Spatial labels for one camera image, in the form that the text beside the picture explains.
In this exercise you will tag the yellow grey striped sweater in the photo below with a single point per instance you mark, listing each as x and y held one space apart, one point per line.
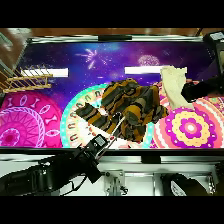
133 100

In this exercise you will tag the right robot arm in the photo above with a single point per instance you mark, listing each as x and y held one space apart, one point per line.
200 90

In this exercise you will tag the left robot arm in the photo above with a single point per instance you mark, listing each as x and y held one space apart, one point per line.
40 180

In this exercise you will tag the cream garment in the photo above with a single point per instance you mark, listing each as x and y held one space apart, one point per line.
175 86

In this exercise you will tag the wooden rack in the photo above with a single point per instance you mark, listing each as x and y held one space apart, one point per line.
28 79

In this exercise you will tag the silver frame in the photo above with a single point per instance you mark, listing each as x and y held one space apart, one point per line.
133 166

